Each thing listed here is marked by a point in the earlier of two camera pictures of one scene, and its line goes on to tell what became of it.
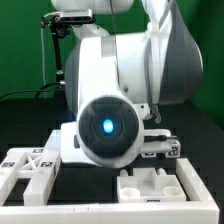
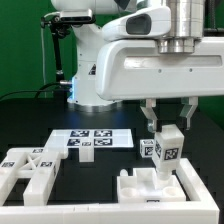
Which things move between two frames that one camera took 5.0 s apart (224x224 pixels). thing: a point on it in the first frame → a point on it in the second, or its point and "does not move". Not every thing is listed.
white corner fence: x=203 y=211 does not move
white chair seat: x=148 y=186 does not move
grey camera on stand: x=76 y=15 does not move
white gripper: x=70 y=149 → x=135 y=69
